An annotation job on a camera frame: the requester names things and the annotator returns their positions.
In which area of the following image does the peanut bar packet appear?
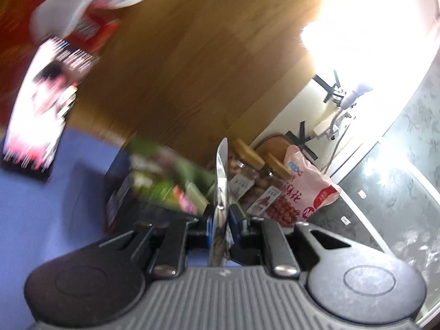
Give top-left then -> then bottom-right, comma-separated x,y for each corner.
209,138 -> 229,267

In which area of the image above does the light green snack packet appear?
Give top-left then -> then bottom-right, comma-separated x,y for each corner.
125,136 -> 215,216

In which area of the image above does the black sheep tin box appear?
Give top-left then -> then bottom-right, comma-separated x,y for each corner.
104,135 -> 216,232

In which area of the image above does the right nut jar gold lid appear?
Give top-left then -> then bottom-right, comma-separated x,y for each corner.
240,152 -> 293,218

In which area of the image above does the nut jar gold lid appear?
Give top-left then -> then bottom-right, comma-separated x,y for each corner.
240,152 -> 293,218
226,137 -> 266,202

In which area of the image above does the left nut jar gold lid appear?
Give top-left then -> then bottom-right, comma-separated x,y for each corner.
226,137 -> 266,202

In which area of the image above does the pink twisted snack bag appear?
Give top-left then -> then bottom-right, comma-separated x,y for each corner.
263,145 -> 342,228

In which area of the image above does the round wooden cutting board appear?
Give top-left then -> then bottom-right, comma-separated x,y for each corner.
254,133 -> 292,162

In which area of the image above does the blue printed tablecloth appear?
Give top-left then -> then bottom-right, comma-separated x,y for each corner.
0,126 -> 242,330

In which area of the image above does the frosted glass door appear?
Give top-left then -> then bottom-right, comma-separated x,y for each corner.
310,64 -> 439,329

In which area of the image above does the smartphone with video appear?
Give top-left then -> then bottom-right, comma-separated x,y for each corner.
1,41 -> 98,180

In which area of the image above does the red biscuit gift box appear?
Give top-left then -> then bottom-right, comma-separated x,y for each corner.
1,0 -> 120,128

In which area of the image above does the white wall power adapter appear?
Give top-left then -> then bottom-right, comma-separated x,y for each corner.
312,70 -> 374,142

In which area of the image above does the wooden board on wall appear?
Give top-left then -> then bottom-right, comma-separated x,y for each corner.
68,0 -> 323,165

